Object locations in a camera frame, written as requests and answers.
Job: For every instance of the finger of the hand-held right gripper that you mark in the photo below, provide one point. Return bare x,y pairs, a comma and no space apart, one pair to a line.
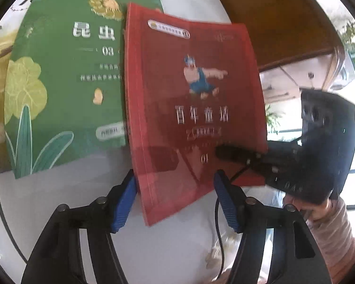
284,151
236,153

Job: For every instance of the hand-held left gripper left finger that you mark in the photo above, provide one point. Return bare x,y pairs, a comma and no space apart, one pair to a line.
122,207

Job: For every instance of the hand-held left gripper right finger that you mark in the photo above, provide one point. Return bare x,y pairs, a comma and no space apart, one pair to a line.
227,207

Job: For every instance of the red cartoon book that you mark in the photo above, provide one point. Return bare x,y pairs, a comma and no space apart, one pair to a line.
171,94

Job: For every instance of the green book with yellow owl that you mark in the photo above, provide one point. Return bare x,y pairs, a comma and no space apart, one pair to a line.
62,80

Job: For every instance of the person's right hand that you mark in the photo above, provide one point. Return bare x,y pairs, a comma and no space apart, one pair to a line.
316,211

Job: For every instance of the green potted plant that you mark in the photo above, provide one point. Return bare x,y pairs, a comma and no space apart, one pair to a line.
353,44

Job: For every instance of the brown wooden cabinet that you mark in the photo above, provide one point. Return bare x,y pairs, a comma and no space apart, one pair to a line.
269,20

